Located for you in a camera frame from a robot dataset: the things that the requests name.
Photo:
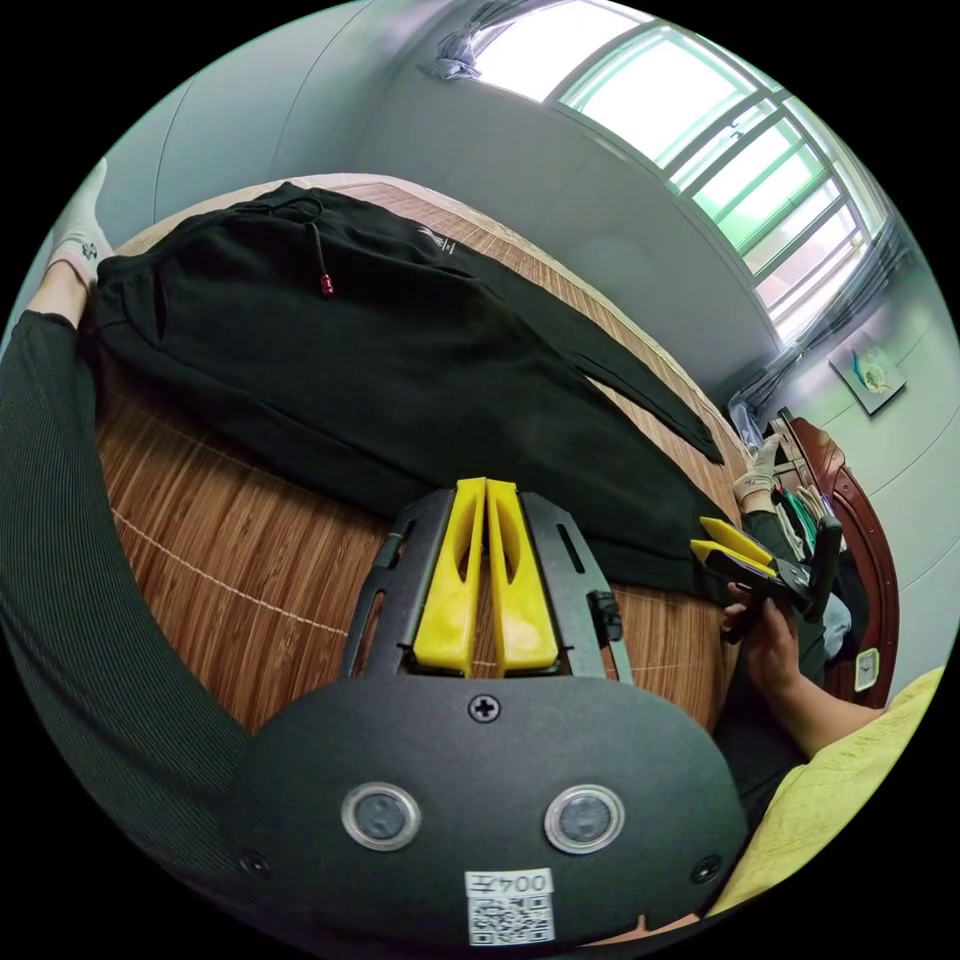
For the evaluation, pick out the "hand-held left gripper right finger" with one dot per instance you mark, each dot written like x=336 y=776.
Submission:
x=521 y=607

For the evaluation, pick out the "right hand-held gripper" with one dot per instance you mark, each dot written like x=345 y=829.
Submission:
x=791 y=586

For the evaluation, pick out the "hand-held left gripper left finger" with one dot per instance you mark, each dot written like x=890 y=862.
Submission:
x=450 y=600

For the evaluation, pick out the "person's right forearm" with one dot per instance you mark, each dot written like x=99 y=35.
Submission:
x=825 y=716

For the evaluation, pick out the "black pants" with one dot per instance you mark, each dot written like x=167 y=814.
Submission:
x=360 y=360

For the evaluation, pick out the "person's right hand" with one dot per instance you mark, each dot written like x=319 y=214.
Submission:
x=776 y=649

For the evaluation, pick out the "small white clock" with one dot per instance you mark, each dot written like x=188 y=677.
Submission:
x=868 y=669

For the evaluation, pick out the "bed with woven mat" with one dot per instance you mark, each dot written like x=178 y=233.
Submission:
x=247 y=540

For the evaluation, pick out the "grey curtain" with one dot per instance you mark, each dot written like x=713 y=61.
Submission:
x=457 y=56
x=840 y=322

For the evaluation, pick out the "window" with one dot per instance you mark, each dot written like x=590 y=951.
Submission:
x=720 y=135

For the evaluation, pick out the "framed wall picture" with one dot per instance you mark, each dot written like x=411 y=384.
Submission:
x=870 y=373

